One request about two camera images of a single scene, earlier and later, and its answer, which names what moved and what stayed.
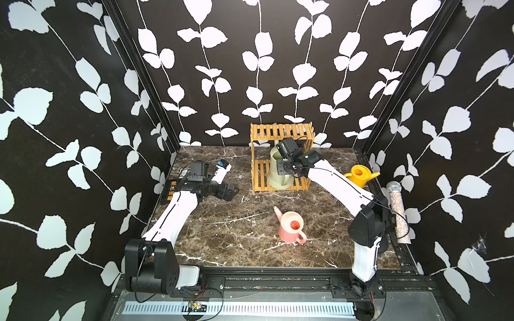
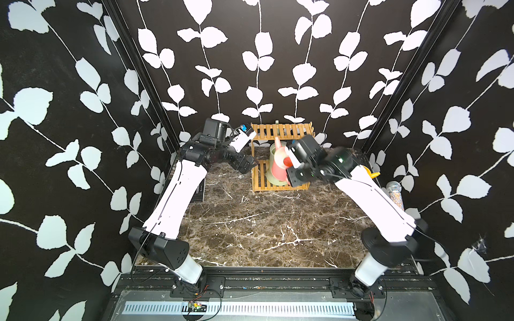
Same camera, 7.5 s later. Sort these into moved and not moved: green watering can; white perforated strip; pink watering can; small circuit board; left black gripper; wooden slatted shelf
Moved: pink watering can; left black gripper
Not moved: green watering can; wooden slatted shelf; white perforated strip; small circuit board
